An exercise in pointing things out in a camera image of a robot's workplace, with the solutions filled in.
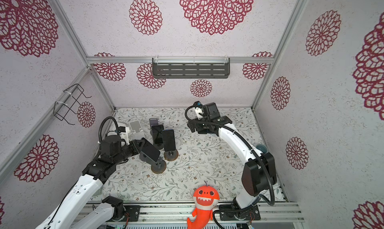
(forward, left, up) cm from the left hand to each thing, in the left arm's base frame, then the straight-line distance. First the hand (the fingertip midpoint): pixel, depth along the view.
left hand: (144, 142), depth 77 cm
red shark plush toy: (-24, -31, -11) cm, 41 cm away
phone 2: (+6, -11, -8) cm, 15 cm away
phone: (0, -1, -9) cm, 9 cm away
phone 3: (+18, 0, -20) cm, 27 cm away
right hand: (+14, -26, +1) cm, 29 cm away
